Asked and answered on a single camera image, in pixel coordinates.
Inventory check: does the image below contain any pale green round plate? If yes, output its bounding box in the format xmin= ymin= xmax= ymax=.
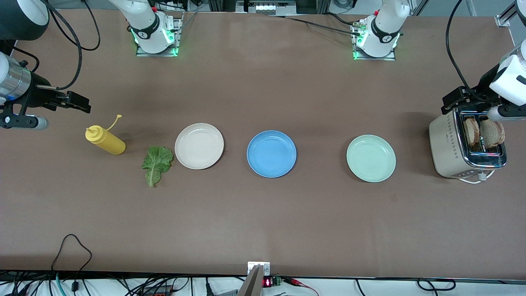
xmin=346 ymin=134 xmax=397 ymax=183

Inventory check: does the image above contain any black coiled floor cable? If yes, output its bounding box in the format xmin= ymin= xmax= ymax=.
xmin=417 ymin=278 xmax=457 ymax=292

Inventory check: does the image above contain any grey metal camera mount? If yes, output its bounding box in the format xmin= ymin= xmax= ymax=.
xmin=238 ymin=261 xmax=271 ymax=296

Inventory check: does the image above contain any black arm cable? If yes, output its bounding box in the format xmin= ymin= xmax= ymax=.
xmin=446 ymin=0 xmax=500 ymax=103
xmin=39 ymin=0 xmax=101 ymax=91

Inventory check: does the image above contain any blue round plate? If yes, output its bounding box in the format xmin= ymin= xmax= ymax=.
xmin=247 ymin=130 xmax=297 ymax=178

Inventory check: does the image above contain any brown toast bread slice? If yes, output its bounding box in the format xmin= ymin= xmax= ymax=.
xmin=479 ymin=119 xmax=505 ymax=148
xmin=463 ymin=117 xmax=481 ymax=146

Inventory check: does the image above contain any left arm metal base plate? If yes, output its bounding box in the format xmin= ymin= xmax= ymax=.
xmin=352 ymin=23 xmax=397 ymax=61

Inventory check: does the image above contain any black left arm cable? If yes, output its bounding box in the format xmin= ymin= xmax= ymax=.
xmin=446 ymin=0 xmax=500 ymax=103

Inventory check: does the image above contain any beige round plate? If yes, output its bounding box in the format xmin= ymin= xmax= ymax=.
xmin=175 ymin=123 xmax=225 ymax=170

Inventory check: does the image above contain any green lettuce leaf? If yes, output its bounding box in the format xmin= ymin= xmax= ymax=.
xmin=142 ymin=146 xmax=174 ymax=188

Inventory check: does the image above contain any aluminium corner frame bracket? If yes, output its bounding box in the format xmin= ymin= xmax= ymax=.
xmin=495 ymin=0 xmax=526 ymax=28

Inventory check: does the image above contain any white toaster power cable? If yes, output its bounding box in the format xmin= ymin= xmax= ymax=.
xmin=457 ymin=171 xmax=496 ymax=185

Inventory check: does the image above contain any red and black lead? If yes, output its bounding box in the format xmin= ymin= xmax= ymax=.
xmin=284 ymin=277 xmax=320 ymax=296

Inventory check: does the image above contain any silver two-slot toaster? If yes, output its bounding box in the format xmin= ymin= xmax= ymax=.
xmin=429 ymin=108 xmax=508 ymax=180

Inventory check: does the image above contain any thin black looped cable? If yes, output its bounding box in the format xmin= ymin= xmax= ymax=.
xmin=51 ymin=234 xmax=92 ymax=281

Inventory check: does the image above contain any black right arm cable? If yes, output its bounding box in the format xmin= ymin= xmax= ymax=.
xmin=39 ymin=0 xmax=101 ymax=91

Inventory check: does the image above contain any grey lit electronics unit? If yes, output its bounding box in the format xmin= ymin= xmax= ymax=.
xmin=235 ymin=0 xmax=297 ymax=16

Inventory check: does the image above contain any yellow mustard squeeze bottle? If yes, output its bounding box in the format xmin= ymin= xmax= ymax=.
xmin=85 ymin=115 xmax=126 ymax=156

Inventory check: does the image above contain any black table-top cable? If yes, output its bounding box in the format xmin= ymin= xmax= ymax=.
xmin=267 ymin=12 xmax=365 ymax=36

